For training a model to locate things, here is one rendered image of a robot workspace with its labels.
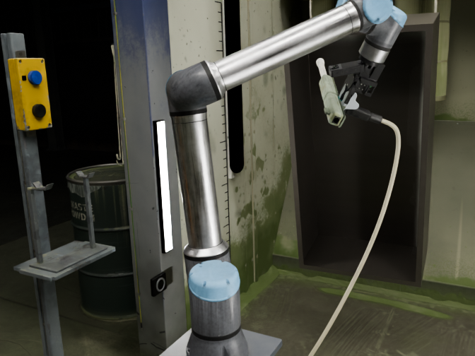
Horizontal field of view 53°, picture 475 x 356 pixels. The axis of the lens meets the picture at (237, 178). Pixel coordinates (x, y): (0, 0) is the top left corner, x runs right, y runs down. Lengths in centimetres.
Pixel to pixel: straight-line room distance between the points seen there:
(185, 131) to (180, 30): 101
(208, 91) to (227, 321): 65
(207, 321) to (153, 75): 117
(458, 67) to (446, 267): 132
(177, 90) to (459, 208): 240
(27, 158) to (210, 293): 95
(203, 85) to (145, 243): 121
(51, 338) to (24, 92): 101
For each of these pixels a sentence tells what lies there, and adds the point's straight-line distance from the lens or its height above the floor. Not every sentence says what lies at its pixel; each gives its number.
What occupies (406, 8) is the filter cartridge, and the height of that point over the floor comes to 182.
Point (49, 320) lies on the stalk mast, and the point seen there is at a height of 50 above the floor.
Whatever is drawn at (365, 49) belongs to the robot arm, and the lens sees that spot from 162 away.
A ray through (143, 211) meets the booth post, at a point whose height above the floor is 85.
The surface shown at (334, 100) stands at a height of 137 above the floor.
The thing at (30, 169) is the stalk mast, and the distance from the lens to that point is 198.
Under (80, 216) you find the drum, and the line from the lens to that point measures 298.
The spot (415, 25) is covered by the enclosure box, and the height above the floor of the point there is 163.
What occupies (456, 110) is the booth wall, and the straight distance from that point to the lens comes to 358.
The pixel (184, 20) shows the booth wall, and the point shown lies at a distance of 240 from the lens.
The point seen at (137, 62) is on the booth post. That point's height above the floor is 153.
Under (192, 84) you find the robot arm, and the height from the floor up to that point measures 145.
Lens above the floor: 149
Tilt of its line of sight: 13 degrees down
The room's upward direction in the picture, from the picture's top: 2 degrees counter-clockwise
